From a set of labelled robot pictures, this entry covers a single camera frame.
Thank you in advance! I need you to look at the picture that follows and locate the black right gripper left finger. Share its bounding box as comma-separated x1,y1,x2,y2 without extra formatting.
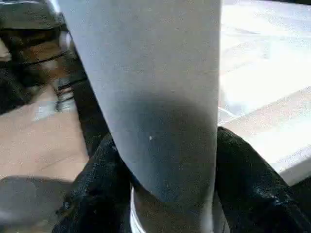
51,133,133,233

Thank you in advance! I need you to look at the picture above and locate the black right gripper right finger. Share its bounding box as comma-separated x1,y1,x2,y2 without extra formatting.
211,127,311,233

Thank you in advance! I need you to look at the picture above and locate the white plastic table top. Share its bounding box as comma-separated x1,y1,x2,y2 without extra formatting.
216,0,311,187

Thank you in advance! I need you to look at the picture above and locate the white plastic table leg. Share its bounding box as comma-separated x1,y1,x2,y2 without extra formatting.
58,0,222,233

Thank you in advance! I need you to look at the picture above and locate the black floor box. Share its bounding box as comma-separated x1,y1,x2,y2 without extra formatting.
0,68,35,115

